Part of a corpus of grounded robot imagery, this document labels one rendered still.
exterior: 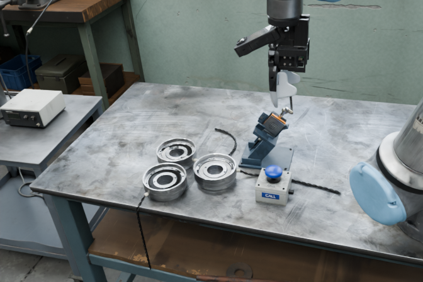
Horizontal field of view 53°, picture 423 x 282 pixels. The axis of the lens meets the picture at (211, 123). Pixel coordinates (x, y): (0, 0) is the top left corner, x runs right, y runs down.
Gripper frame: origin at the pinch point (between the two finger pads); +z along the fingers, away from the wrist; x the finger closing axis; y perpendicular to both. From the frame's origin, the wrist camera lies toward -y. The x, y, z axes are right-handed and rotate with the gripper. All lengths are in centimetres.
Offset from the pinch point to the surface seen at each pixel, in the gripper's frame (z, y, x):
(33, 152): 30, -83, 3
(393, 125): 18.3, 29.5, 21.3
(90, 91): 69, -136, 112
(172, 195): 16.1, -20.4, -21.1
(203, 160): 15.1, -16.8, -8.0
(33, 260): 98, -112, 8
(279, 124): 6.7, 1.2, -1.4
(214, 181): 14.6, -11.5, -16.0
